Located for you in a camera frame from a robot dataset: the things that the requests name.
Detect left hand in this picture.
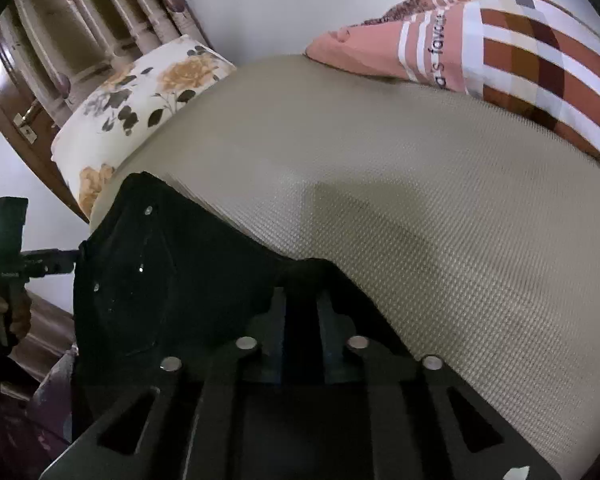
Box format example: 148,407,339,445
0,289,32,348

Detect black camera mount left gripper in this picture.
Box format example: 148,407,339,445
0,196,29,264

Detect beige striped curtain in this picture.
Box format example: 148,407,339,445
0,0,207,126

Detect black pants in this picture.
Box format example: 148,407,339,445
71,172,406,434

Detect white floral pillow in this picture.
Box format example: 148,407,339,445
52,35,236,217

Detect brown wooden door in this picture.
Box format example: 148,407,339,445
0,32,86,220

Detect beige mattress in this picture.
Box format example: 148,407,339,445
91,55,600,479

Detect pink plaid pillow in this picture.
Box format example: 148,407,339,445
306,0,600,162

